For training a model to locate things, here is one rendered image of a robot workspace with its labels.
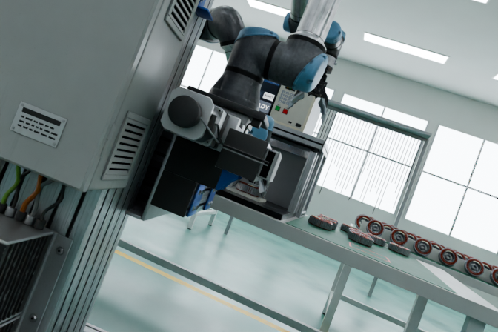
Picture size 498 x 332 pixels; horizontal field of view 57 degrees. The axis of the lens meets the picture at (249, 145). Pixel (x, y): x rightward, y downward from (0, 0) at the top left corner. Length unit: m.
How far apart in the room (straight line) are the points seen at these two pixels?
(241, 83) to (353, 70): 7.41
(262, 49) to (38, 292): 0.80
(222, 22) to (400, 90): 7.16
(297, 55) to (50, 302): 0.83
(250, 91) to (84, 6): 0.59
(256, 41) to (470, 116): 7.54
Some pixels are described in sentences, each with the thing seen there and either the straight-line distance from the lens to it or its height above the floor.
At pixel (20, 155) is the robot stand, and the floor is 0.78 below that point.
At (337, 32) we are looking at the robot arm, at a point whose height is 1.45.
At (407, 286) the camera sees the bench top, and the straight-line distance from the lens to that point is 1.68.
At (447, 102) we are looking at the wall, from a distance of 8.65.
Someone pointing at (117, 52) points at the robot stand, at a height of 0.99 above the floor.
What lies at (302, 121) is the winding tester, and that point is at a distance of 2.08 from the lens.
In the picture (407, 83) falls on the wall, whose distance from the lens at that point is 8.63.
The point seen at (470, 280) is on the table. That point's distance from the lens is 3.12.
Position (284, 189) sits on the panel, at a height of 0.85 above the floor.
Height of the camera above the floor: 0.90
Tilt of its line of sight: 2 degrees up
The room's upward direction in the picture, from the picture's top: 21 degrees clockwise
